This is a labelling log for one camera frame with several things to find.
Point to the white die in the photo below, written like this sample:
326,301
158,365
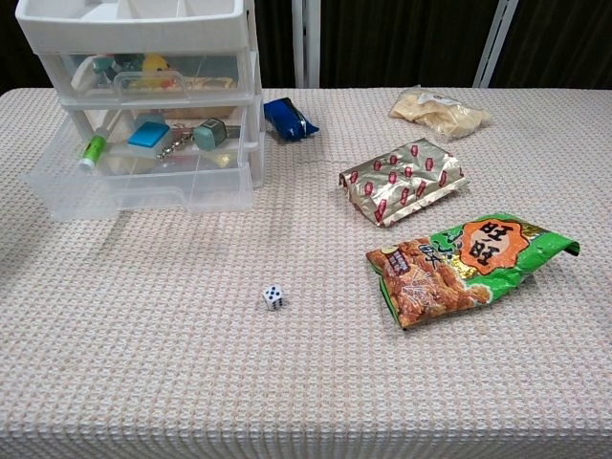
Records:
273,297

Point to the clear drawer with trinkets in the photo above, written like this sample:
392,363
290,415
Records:
143,191

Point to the clear drawer with duck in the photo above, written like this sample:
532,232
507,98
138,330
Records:
215,72

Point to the white plastic drawer cabinet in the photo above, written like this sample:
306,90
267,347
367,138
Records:
134,28

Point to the white plastic plate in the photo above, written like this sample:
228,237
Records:
86,74

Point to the gold red-patterned snack bag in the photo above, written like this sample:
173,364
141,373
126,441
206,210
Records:
401,181

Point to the blue snack packet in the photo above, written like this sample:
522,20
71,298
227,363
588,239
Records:
287,118

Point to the green grey small block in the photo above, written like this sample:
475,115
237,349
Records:
209,135

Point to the green orange snack bag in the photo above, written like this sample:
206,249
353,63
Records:
459,272

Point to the beige woven tablecloth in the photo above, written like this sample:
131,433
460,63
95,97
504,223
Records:
191,358

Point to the clear bag pale crackers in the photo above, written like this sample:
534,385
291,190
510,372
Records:
444,115

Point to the yellow rubber duck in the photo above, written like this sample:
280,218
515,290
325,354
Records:
157,69

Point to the green glue stick tube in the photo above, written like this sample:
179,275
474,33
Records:
94,147

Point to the white frame post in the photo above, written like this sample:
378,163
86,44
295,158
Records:
306,43
494,48

